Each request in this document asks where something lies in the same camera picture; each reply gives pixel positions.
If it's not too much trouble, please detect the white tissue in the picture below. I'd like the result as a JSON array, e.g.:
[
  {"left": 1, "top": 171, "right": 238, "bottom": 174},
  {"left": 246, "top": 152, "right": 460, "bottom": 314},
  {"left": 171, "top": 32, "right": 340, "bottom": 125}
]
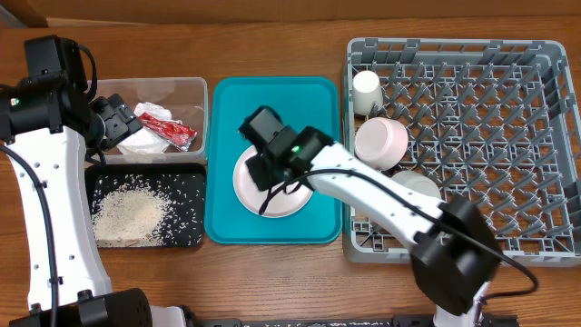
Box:
[{"left": 117, "top": 102, "right": 172, "bottom": 154}]

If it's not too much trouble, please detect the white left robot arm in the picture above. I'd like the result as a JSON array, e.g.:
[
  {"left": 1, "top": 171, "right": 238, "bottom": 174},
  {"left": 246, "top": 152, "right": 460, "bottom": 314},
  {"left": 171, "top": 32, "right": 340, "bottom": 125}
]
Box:
[{"left": 1, "top": 76, "right": 196, "bottom": 326}]

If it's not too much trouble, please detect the clear plastic waste bin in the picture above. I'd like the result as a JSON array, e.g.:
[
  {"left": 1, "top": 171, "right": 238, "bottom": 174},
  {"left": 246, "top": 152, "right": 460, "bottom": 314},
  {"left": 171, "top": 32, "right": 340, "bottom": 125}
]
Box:
[{"left": 97, "top": 77, "right": 211, "bottom": 164}]

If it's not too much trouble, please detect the black plastic tray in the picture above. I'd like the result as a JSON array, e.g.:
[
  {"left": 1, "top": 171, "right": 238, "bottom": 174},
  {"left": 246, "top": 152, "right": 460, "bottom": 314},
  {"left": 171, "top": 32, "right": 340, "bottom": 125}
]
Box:
[{"left": 84, "top": 162, "right": 208, "bottom": 249}]

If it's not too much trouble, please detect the teal serving tray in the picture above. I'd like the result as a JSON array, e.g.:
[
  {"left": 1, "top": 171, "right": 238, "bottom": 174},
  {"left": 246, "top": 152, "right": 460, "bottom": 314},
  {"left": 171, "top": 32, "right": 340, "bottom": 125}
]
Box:
[{"left": 204, "top": 76, "right": 342, "bottom": 244}]

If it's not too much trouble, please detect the black mounting rail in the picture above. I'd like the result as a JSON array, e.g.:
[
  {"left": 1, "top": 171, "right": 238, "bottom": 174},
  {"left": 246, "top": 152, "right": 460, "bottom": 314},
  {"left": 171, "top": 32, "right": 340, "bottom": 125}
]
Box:
[{"left": 194, "top": 313, "right": 519, "bottom": 327}]

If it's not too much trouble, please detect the grey dishwasher rack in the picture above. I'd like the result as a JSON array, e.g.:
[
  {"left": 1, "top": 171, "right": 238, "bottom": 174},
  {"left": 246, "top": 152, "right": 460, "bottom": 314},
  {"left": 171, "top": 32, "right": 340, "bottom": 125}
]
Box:
[{"left": 342, "top": 37, "right": 580, "bottom": 267}]

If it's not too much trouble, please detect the pink shallow bowl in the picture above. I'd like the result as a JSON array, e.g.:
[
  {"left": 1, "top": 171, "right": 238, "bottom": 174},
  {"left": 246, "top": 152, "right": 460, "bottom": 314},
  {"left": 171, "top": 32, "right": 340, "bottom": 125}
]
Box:
[{"left": 355, "top": 117, "right": 409, "bottom": 171}]

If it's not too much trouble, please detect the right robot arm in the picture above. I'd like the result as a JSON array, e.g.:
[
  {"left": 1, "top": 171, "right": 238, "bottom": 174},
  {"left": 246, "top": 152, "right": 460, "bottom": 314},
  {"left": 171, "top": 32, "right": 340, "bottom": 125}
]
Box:
[{"left": 239, "top": 126, "right": 501, "bottom": 326}]

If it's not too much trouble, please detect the white cup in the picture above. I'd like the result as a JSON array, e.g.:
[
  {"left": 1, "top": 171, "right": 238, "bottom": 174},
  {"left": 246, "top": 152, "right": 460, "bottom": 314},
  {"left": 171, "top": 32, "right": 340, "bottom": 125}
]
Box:
[{"left": 352, "top": 71, "right": 383, "bottom": 116}]

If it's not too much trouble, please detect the pink plate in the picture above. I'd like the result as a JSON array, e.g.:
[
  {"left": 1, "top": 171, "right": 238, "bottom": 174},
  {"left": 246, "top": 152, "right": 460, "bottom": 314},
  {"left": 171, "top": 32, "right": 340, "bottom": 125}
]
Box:
[{"left": 232, "top": 145, "right": 313, "bottom": 218}]

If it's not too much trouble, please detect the white rice pile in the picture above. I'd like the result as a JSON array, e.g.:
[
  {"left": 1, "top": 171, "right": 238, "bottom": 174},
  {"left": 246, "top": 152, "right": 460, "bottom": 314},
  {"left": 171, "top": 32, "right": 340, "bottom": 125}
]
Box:
[{"left": 90, "top": 174, "right": 204, "bottom": 249}]

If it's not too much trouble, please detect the red snack wrapper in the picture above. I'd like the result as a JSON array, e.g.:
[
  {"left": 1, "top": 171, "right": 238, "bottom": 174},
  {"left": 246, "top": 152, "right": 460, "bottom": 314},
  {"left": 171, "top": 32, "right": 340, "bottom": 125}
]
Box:
[{"left": 138, "top": 113, "right": 197, "bottom": 152}]

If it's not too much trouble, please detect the grey bowl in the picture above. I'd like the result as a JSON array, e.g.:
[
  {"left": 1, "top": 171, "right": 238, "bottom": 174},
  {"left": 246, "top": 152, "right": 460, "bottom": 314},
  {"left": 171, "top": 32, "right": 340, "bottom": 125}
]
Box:
[{"left": 391, "top": 171, "right": 442, "bottom": 199}]

